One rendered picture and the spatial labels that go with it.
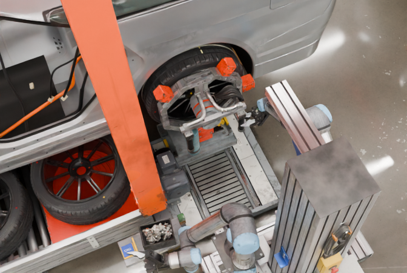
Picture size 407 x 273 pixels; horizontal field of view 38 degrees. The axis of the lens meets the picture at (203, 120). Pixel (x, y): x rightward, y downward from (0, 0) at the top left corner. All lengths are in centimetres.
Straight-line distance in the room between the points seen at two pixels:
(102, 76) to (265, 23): 137
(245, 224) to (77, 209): 148
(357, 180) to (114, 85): 103
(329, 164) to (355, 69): 280
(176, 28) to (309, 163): 128
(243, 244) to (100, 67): 100
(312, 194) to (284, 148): 237
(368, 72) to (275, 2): 176
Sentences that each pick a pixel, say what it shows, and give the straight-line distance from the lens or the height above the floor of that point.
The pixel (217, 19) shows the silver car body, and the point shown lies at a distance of 322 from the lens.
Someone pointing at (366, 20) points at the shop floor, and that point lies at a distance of 525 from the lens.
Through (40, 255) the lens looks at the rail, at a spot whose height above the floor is 39.
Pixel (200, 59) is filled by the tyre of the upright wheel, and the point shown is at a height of 118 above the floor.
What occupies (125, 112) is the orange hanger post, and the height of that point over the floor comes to 175.
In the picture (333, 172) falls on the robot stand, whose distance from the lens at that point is 215.
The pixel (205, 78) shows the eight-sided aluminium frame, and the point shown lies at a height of 112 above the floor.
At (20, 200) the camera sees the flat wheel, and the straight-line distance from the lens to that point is 397.
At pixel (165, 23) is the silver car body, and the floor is 159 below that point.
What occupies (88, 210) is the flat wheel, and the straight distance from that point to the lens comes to 382.
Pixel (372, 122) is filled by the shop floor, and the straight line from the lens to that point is 467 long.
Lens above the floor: 396
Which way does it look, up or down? 60 degrees down
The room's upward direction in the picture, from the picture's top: 5 degrees counter-clockwise
